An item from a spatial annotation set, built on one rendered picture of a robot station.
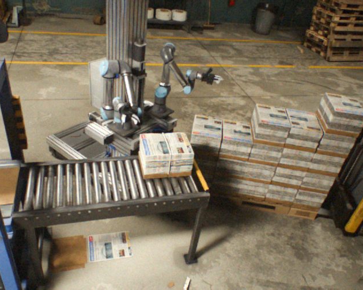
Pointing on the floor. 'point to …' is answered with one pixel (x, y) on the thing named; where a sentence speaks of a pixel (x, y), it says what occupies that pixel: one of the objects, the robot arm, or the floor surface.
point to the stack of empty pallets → (333, 10)
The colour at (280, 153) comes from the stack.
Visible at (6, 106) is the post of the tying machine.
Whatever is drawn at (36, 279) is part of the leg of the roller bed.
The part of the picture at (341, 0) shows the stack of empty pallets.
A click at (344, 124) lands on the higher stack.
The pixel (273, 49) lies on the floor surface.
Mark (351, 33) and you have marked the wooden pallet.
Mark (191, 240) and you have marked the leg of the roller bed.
